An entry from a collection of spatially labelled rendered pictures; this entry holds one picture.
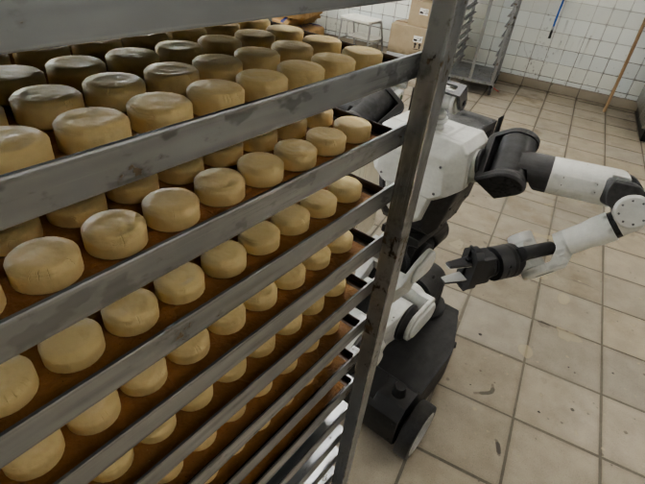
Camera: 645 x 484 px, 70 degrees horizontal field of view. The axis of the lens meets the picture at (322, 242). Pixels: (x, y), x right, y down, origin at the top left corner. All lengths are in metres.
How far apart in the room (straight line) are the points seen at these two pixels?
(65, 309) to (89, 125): 0.13
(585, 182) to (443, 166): 0.32
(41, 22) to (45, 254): 0.18
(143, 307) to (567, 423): 1.79
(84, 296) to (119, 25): 0.18
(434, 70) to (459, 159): 0.64
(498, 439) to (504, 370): 0.33
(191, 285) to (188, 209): 0.09
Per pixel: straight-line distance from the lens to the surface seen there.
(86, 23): 0.30
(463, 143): 1.23
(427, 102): 0.62
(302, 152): 0.53
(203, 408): 0.63
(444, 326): 1.92
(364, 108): 1.39
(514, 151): 1.25
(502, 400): 2.00
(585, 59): 5.98
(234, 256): 0.51
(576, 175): 1.24
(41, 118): 0.41
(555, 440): 1.99
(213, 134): 0.37
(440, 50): 0.60
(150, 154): 0.34
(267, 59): 0.53
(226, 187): 0.46
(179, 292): 0.48
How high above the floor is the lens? 1.47
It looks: 36 degrees down
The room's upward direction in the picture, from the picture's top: 7 degrees clockwise
